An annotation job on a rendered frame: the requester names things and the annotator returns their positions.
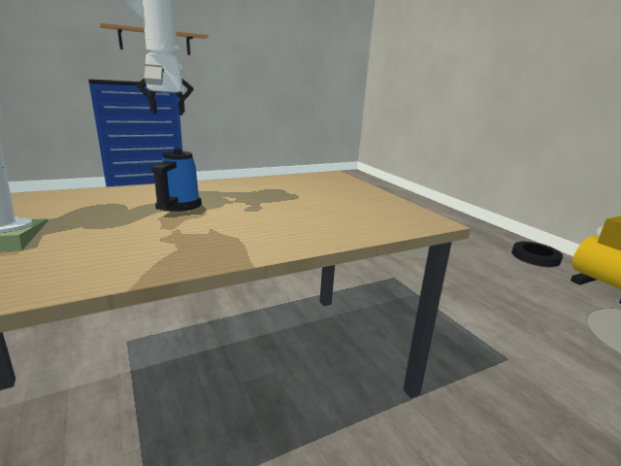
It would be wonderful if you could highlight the blue kettle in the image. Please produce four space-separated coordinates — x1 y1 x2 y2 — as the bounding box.
151 149 199 210

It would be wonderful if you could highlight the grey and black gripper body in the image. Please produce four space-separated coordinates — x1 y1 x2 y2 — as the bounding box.
146 52 184 92

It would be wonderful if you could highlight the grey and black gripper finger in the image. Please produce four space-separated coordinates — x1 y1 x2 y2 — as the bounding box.
137 78 157 114
176 79 194 116

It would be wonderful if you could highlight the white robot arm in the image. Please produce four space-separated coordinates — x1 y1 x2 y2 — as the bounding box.
0 0 180 233

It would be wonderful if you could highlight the dark grey round disk with center stud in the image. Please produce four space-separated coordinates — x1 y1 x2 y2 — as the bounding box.
166 197 202 212

